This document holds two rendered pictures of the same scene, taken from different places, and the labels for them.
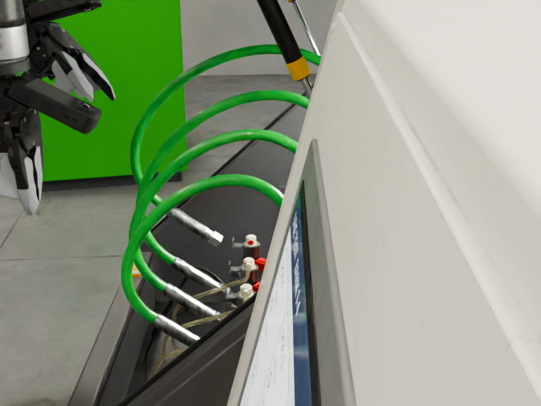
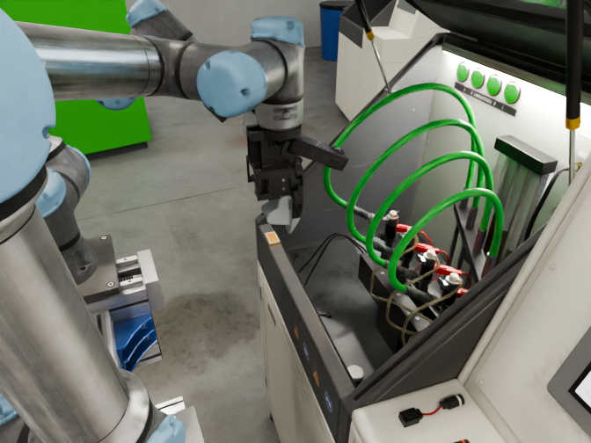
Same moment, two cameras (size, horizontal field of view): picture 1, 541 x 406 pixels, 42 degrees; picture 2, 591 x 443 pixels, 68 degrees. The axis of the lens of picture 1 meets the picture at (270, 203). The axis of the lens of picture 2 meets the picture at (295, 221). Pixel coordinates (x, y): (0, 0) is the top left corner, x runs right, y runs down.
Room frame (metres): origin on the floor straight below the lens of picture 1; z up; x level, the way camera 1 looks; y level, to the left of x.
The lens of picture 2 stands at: (0.26, 0.54, 1.69)
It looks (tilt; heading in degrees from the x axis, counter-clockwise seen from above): 34 degrees down; 341
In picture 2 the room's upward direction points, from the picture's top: straight up
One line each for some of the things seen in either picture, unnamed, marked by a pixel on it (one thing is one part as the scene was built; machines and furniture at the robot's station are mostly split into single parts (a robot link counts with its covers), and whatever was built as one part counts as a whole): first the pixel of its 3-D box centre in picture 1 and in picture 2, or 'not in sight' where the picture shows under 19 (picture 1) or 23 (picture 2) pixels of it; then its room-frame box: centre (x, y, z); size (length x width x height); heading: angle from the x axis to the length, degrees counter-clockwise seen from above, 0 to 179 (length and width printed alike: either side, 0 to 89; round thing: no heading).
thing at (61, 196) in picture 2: not in sight; (40, 206); (1.18, 0.78, 1.20); 0.13 x 0.12 x 0.14; 169
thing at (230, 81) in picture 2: not in sight; (231, 76); (0.84, 0.43, 1.53); 0.11 x 0.11 x 0.08; 46
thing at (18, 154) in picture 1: (19, 155); (294, 194); (0.88, 0.33, 1.31); 0.05 x 0.02 x 0.09; 179
